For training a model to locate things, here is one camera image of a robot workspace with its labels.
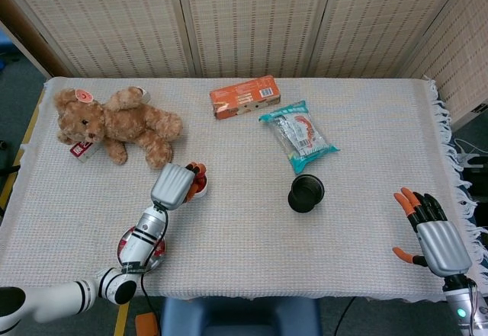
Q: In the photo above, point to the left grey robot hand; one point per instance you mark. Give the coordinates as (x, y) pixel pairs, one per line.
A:
(171, 187)

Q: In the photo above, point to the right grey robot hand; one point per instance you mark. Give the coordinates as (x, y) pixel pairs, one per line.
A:
(444, 248)

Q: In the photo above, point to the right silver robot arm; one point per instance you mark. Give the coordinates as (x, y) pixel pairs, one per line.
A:
(457, 303)

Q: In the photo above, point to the white paper cup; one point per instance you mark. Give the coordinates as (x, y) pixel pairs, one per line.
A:
(203, 193)

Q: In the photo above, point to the round metal plate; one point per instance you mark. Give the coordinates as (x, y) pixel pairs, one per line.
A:
(162, 258)

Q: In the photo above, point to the brown teddy bear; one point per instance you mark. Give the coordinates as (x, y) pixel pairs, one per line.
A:
(126, 122)

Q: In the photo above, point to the white woven tablecloth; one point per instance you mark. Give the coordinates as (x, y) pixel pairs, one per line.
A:
(248, 237)

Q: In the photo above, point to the orange biscuit box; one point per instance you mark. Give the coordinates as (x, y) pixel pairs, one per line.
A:
(240, 96)

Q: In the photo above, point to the teal snack packet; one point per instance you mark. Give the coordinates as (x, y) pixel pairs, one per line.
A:
(301, 138)

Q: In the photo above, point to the orange block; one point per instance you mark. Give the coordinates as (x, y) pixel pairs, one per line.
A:
(146, 324)

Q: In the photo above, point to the woven folding screen panel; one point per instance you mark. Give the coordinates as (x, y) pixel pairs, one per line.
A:
(381, 20)
(465, 46)
(255, 20)
(114, 20)

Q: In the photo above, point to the brown wooden board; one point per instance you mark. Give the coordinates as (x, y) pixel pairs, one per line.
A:
(23, 27)

